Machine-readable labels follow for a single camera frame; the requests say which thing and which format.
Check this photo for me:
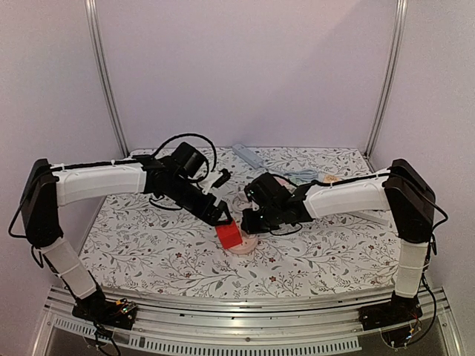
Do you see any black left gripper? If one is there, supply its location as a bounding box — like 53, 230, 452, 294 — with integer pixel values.
168, 176, 233, 227

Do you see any red cube socket adapter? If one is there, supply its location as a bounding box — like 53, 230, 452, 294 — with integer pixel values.
215, 220, 243, 249

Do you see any round pink power socket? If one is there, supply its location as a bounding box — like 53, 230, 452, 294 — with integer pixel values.
229, 232, 258, 256

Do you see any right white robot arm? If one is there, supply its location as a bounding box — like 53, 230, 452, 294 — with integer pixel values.
241, 159, 442, 331

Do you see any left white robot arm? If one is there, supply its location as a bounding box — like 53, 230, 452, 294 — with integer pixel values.
8, 154, 232, 326

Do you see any beige cube socket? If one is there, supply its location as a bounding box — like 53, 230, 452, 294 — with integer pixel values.
323, 174, 341, 183

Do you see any light blue power strip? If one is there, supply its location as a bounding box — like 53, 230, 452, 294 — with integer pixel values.
232, 144, 263, 169

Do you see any floral patterned table mat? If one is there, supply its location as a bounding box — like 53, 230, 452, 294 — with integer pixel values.
73, 146, 405, 300

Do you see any white power strip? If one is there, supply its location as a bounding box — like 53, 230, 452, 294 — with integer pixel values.
350, 211, 390, 225

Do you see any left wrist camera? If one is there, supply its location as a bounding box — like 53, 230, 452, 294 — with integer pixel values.
212, 168, 231, 188

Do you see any light blue cable bundle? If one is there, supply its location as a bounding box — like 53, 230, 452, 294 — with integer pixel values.
270, 167, 320, 182

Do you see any aluminium front rail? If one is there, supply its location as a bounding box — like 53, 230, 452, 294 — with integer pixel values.
27, 285, 465, 356

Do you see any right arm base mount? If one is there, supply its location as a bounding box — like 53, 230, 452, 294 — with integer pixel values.
358, 297, 422, 349

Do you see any right aluminium corner post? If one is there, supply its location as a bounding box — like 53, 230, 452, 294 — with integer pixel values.
364, 0, 408, 161

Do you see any aluminium corner post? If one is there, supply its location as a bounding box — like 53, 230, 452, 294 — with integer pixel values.
84, 0, 129, 156
364, 0, 408, 161

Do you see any left aluminium corner post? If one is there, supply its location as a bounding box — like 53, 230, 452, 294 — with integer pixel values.
84, 0, 129, 156

